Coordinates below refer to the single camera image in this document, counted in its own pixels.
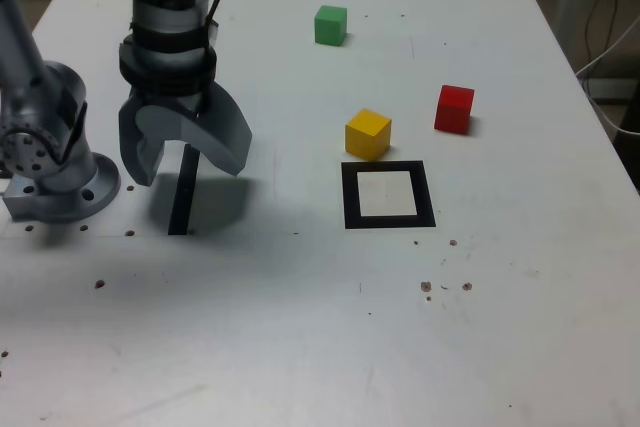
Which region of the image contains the black tape strip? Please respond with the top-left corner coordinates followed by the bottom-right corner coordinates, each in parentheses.
top-left (167, 144), bottom-right (202, 237)

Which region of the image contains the white cable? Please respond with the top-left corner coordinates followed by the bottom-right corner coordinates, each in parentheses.
top-left (574, 14), bottom-right (640, 138)

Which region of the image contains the green cube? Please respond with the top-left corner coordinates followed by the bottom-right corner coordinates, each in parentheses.
top-left (313, 4), bottom-right (349, 47)

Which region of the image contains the red cube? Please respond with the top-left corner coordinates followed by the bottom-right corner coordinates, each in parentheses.
top-left (433, 84), bottom-right (476, 136)

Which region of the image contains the yellow cube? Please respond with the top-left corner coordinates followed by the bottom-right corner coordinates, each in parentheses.
top-left (344, 107), bottom-right (393, 162)

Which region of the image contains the black tape square outline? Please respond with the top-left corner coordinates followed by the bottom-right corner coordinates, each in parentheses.
top-left (340, 160), bottom-right (437, 231)

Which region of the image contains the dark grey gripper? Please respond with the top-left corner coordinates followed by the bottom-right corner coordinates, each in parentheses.
top-left (118, 80), bottom-right (254, 188)

